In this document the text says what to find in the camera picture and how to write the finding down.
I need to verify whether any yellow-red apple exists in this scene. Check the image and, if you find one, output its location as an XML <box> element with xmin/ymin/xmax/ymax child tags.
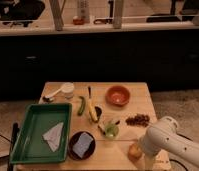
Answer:
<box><xmin>128</xmin><ymin>143</ymin><xmax>142</xmax><ymax>159</ymax></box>

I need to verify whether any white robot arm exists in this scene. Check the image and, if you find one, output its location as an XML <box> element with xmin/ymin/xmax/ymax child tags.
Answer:
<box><xmin>139</xmin><ymin>116</ymin><xmax>199</xmax><ymax>168</ymax></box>

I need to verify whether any red bowl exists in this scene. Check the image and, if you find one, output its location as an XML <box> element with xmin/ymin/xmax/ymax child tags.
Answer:
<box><xmin>105</xmin><ymin>85</ymin><xmax>130</xmax><ymax>106</ymax></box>

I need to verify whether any green cucumber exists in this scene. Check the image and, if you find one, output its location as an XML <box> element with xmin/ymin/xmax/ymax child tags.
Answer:
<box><xmin>77</xmin><ymin>96</ymin><xmax>86</xmax><ymax>116</ymax></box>

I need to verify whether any yellow banana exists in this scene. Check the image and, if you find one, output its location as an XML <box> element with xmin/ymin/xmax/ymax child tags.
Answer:
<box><xmin>88</xmin><ymin>99</ymin><xmax>98</xmax><ymax>122</ymax></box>

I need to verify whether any green cup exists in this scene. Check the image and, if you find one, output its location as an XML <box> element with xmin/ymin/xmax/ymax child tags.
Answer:
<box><xmin>105</xmin><ymin>123</ymin><xmax>119</xmax><ymax>139</ymax></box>

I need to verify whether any bunch of dark grapes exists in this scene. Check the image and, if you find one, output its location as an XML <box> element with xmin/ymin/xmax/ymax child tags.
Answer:
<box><xmin>125</xmin><ymin>114</ymin><xmax>150</xmax><ymax>127</ymax></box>

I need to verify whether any blue-grey sponge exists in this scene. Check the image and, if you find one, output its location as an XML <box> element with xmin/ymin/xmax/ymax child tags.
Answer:
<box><xmin>73</xmin><ymin>132</ymin><xmax>93</xmax><ymax>158</ymax></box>

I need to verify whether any black round plate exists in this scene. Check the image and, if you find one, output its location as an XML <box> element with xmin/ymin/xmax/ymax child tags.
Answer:
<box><xmin>68</xmin><ymin>131</ymin><xmax>96</xmax><ymax>160</ymax></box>

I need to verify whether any grey folded cloth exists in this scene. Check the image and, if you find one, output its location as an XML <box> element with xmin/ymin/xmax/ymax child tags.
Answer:
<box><xmin>42</xmin><ymin>122</ymin><xmax>64</xmax><ymax>152</ymax></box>

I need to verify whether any black bar beside tray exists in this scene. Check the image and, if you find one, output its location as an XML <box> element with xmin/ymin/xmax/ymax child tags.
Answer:
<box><xmin>7</xmin><ymin>122</ymin><xmax>19</xmax><ymax>171</ymax></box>

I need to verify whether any green plastic tray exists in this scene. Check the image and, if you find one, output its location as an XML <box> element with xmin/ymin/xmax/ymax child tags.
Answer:
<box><xmin>10</xmin><ymin>103</ymin><xmax>72</xmax><ymax>164</ymax></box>

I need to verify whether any black office chair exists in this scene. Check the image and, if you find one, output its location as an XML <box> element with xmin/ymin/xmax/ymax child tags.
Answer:
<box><xmin>0</xmin><ymin>0</ymin><xmax>45</xmax><ymax>27</ymax></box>

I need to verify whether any black cable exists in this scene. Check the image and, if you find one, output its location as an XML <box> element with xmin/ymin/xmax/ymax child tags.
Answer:
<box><xmin>168</xmin><ymin>133</ymin><xmax>194</xmax><ymax>171</ymax></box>

